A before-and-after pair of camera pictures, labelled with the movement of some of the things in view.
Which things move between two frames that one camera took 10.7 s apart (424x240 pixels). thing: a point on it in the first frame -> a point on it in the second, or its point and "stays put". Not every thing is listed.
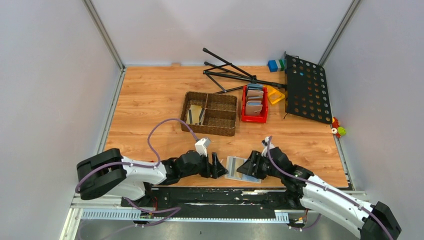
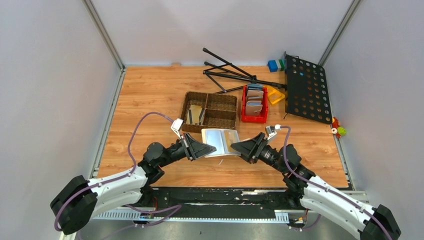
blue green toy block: [276, 65] stays put
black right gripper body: [262, 168] -> [256, 150]
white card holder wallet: [232, 163] -> [222, 139]
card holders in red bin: [254, 99] stays put
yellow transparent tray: [274, 96] stays put
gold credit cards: [195, 115] stays put
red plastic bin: [262, 118] stays put
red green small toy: [338, 131] stays put
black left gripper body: [207, 170] -> [188, 147]
